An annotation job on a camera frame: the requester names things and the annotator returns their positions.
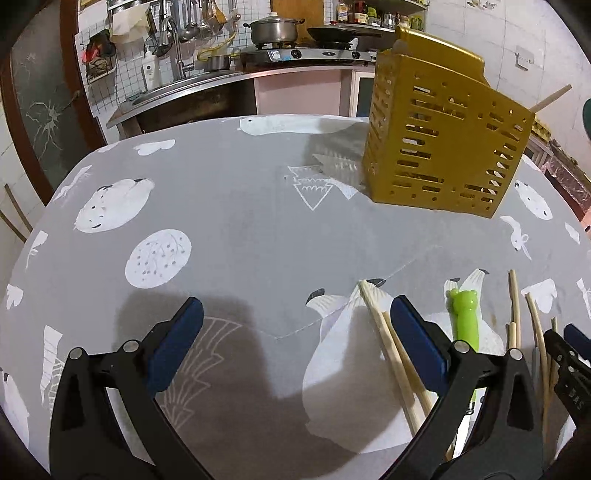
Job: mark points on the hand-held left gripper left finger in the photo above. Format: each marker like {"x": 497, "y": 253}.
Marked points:
{"x": 178, "y": 341}

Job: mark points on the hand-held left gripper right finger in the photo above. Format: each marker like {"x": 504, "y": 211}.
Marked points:
{"x": 418, "y": 344}

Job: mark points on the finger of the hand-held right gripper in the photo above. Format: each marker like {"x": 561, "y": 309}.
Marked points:
{"x": 565, "y": 374}
{"x": 581, "y": 340}

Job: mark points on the wooden chopstick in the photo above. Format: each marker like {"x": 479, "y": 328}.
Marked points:
{"x": 374, "y": 309}
{"x": 514, "y": 300}
{"x": 510, "y": 337}
{"x": 551, "y": 98}
{"x": 388, "y": 325}
{"x": 535, "y": 323}
{"x": 553, "y": 325}

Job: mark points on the yellow perforated utensil holder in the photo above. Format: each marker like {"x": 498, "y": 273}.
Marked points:
{"x": 438, "y": 152}

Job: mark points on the grey printed tablecloth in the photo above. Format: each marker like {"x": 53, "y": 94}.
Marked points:
{"x": 231, "y": 221}

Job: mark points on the plastic covered side table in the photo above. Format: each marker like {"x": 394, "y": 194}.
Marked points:
{"x": 565, "y": 175}

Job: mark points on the steel sink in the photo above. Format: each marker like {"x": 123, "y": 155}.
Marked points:
{"x": 184, "y": 87}

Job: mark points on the cracked glass door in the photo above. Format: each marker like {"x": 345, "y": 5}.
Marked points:
{"x": 41, "y": 106}

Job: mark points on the white soap bottle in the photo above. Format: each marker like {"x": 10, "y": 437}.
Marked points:
{"x": 151, "y": 69}

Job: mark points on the kitchen counter cabinet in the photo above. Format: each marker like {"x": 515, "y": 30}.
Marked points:
{"x": 295, "y": 92}

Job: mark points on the small steel saucepan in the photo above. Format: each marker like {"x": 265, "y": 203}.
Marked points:
{"x": 217, "y": 62}

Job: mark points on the steel faucet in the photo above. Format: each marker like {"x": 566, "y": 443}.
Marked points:
{"x": 174, "y": 44}

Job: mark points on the gas stove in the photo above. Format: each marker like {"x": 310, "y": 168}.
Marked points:
{"x": 304, "y": 55}

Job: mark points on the black frying pan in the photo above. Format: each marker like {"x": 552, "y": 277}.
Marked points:
{"x": 339, "y": 34}

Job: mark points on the steel pot with lid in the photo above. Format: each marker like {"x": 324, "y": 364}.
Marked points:
{"x": 272, "y": 30}

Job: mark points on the corner shelf with bottles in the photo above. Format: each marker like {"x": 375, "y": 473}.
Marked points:
{"x": 378, "y": 14}

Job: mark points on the wooden cutting board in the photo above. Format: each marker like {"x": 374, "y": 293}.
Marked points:
{"x": 295, "y": 11}

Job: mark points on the round green wall board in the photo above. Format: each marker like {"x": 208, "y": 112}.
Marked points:
{"x": 587, "y": 117}

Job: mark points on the white wall switch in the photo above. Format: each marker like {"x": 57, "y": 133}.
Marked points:
{"x": 525, "y": 57}

